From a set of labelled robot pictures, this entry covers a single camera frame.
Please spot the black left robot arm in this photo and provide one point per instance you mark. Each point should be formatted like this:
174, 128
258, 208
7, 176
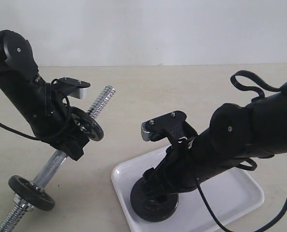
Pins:
38, 101

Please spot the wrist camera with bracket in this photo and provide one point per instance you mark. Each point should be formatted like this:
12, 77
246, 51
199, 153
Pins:
71, 87
172, 126

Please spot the chrome threaded dumbbell bar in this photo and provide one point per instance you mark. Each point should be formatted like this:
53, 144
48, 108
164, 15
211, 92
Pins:
54, 163

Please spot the white rectangular tray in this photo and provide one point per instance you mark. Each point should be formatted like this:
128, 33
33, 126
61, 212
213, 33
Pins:
231, 195

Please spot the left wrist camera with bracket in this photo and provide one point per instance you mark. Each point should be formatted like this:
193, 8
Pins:
71, 87

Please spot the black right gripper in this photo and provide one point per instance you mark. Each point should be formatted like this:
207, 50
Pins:
174, 174

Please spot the black and grey right robot arm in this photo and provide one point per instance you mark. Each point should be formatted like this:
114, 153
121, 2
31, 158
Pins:
235, 134

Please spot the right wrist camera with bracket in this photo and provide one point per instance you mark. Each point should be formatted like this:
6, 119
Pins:
172, 126

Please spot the black weight plate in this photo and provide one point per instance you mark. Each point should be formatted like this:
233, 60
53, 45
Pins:
153, 209
31, 193
87, 124

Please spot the chrome star collar nut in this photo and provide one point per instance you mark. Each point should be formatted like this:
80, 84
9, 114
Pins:
19, 201

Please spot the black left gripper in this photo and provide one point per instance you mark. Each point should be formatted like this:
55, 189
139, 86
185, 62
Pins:
58, 129

